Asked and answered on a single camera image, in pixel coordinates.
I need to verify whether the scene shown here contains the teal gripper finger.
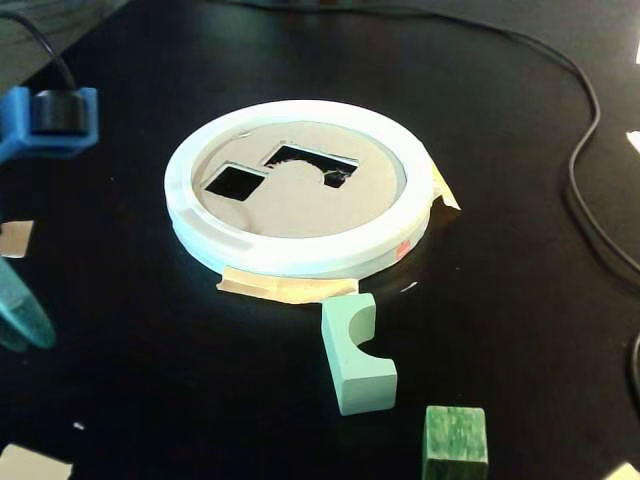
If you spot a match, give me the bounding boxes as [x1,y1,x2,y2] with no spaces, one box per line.
[0,254,57,354]

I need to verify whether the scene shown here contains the long black cable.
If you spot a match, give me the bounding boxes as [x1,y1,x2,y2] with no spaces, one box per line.
[219,0,640,281]

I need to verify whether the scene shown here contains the wide beige masking tape strip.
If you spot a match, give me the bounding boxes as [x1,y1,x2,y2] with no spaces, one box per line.
[215,266,360,305]

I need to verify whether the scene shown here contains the black camera cable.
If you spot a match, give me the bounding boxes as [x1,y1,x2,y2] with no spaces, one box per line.
[0,10,77,94]

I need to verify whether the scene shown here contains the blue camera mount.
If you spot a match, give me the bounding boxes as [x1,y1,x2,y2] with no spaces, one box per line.
[0,85,99,161]

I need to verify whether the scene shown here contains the folded beige masking tape piece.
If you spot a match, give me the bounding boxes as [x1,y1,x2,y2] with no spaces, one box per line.
[430,167,462,224]

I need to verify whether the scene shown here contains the dark green wooden cube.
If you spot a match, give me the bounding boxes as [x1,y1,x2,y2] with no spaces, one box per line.
[421,405,489,480]

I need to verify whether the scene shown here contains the black round camera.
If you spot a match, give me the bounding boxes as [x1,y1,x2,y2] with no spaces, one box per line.
[32,88,86,135]

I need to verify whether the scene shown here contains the large white paper piece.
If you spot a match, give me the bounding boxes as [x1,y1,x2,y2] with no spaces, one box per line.
[0,442,75,480]

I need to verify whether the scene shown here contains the light green L-shaped block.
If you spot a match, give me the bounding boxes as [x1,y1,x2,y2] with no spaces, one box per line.
[319,292,399,417]

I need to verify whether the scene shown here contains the beige square paper piece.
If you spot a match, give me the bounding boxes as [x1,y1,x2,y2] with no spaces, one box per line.
[0,219,35,259]

